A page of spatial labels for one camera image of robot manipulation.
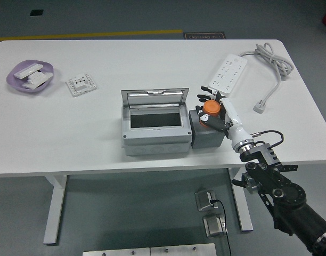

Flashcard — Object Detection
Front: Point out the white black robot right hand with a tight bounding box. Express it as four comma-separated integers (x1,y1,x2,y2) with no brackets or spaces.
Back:
195,85,254,153

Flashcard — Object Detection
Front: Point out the orange cylinder object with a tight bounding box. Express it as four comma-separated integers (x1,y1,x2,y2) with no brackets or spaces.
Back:
199,100,223,126

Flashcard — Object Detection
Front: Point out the grey lidded enclosure box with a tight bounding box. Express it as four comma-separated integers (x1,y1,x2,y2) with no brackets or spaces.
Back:
120,87,193,157

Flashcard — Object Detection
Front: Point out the dark grey cube holder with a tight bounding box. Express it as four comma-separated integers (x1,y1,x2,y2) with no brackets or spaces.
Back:
189,108,225,150

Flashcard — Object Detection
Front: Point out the white power strip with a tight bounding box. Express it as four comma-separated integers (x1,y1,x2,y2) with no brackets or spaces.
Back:
208,53,248,94

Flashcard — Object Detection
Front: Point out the metal foot pedal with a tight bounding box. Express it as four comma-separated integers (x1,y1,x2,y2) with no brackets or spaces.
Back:
194,188,219,212
202,213,229,238

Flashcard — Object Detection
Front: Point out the brown floor sign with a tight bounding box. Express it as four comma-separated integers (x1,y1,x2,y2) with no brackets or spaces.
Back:
183,31,226,41

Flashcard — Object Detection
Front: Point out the white table leg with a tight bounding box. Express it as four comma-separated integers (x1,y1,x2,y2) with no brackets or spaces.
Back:
228,167,254,232
43,174,68,245

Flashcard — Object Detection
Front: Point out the grey metal plate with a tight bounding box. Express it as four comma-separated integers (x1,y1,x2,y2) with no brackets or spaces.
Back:
150,243,217,256
82,247,151,256

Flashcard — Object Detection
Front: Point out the long white plastic bar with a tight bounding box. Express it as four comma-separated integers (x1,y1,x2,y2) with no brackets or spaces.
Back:
13,63,44,79

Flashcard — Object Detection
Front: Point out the purple dish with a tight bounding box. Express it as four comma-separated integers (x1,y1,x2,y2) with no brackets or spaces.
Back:
6,59,55,94

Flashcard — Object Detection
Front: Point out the grey power strip cord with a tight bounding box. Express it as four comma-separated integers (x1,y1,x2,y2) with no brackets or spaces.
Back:
239,43,295,114

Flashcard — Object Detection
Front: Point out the black pedal cable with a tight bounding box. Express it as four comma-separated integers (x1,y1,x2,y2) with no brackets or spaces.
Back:
209,199,232,256

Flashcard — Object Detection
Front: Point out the white wall socket panel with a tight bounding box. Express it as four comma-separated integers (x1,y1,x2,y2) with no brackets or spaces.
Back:
66,73,98,98

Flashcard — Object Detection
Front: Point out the white plastic switch piece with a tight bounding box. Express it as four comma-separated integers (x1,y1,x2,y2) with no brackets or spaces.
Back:
21,79,46,90
27,71,54,84

